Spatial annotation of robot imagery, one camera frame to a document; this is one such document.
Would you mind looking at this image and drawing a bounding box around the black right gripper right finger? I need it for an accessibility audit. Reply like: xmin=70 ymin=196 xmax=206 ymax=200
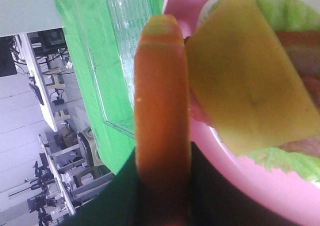
xmin=189 ymin=141 xmax=296 ymax=226

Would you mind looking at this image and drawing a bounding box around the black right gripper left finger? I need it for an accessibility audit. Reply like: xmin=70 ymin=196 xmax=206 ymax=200
xmin=62 ymin=150 xmax=139 ymax=226

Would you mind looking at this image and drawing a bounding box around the yellow cheese slice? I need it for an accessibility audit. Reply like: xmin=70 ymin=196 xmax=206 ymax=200
xmin=185 ymin=0 xmax=320 ymax=156

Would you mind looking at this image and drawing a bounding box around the pink round plate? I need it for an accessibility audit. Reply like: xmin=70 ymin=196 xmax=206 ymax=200
xmin=162 ymin=0 xmax=320 ymax=226

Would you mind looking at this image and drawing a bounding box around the background lab equipment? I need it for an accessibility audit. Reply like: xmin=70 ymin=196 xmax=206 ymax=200
xmin=0 ymin=27 xmax=116 ymax=226

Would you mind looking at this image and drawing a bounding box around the white background table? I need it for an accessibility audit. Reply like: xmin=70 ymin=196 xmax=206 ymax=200
xmin=18 ymin=33 xmax=58 ymax=132

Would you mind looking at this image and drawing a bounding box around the green tablecloth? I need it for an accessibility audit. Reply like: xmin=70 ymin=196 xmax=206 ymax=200
xmin=54 ymin=0 xmax=164 ymax=173

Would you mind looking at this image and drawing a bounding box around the left clear plastic tray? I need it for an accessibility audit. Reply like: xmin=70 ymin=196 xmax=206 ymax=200
xmin=73 ymin=0 xmax=153 ymax=138

